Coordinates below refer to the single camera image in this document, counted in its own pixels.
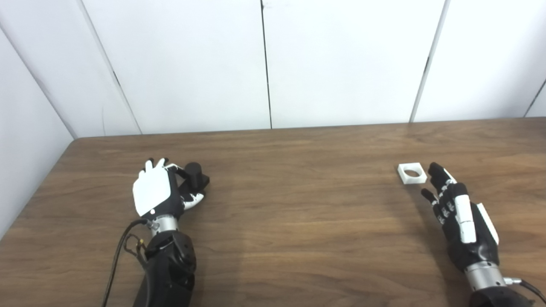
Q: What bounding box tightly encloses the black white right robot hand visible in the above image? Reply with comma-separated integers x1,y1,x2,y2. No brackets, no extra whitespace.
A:
421,162,500,271

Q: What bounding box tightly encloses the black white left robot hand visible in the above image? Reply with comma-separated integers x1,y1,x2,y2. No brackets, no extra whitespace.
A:
132,158,205,220

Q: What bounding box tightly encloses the black peg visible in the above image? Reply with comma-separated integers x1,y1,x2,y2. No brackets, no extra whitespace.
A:
177,162,210,201

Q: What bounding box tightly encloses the white square piece with hole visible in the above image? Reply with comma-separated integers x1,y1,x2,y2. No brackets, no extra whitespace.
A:
398,162,427,185

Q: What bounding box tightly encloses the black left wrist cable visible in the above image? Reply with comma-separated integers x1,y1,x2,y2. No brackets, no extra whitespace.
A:
102,219,150,307

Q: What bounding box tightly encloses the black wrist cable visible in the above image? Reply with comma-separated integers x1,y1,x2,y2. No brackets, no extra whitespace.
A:
102,219,150,307
503,277,546,304

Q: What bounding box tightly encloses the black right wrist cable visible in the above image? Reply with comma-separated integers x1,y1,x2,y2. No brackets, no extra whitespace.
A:
503,277,546,304

